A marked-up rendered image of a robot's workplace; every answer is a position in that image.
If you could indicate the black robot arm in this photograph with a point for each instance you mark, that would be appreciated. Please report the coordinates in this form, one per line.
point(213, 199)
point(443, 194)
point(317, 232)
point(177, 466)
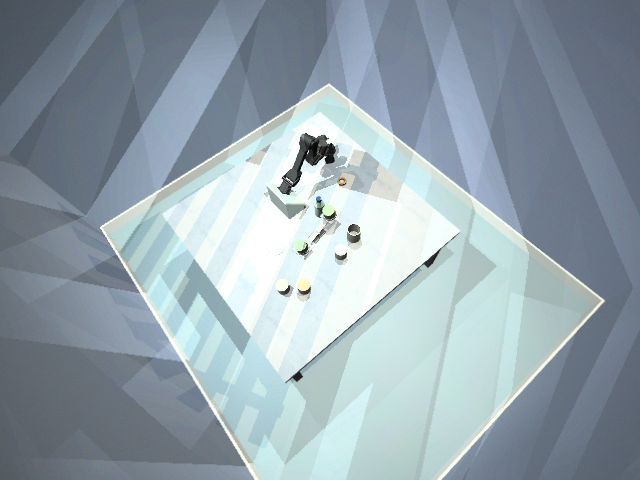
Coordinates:
point(316, 153)

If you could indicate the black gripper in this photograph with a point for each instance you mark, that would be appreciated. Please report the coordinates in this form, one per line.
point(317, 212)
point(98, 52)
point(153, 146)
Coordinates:
point(330, 158)

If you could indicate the tan cylinder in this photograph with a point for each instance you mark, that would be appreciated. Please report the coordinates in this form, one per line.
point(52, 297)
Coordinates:
point(303, 286)

